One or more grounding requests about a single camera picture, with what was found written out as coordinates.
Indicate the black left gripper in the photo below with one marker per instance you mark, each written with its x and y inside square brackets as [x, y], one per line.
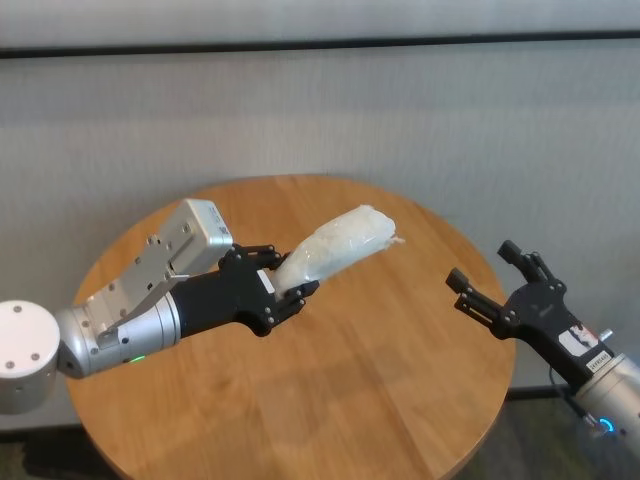
[225, 300]

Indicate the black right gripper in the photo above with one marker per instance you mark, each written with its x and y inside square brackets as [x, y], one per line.
[542, 312]

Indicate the white plastic-wrapped sandbag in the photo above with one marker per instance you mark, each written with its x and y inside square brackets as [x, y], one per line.
[340, 240]

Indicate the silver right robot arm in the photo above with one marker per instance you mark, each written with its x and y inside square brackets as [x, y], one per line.
[615, 385]

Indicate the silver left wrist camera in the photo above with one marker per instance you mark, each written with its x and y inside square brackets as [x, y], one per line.
[195, 235]

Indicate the black wall trim strip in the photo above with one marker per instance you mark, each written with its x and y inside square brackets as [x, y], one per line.
[320, 44]

